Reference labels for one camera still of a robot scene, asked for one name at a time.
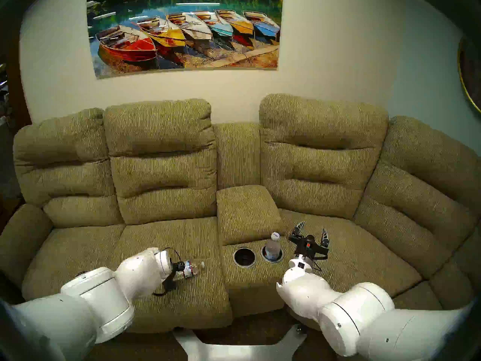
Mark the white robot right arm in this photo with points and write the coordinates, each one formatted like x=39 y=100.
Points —
x=357 y=315

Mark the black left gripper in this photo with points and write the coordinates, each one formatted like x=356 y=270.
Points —
x=179 y=270

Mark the colourful boats wall picture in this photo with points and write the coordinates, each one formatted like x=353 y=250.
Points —
x=184 y=33

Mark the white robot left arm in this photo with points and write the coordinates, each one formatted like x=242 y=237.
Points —
x=94 y=300

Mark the black gold-rimmed wall clock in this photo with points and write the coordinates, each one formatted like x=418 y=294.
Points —
x=471 y=74

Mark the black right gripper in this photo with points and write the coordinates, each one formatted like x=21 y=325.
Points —
x=308 y=248

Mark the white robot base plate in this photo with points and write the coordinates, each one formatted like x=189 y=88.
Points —
x=210 y=352

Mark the olive green fabric sofa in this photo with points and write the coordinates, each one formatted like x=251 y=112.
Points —
x=319 y=164

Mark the olive fabric console lid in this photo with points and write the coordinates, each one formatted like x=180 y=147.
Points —
x=248 y=210

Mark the metal-rimmed cup holder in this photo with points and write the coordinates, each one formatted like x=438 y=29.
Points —
x=244 y=257
x=264 y=257

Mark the clear bottle red-striped label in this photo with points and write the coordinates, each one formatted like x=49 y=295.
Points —
x=195 y=268

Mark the clear bottle white text label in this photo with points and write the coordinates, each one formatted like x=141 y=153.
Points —
x=273 y=249

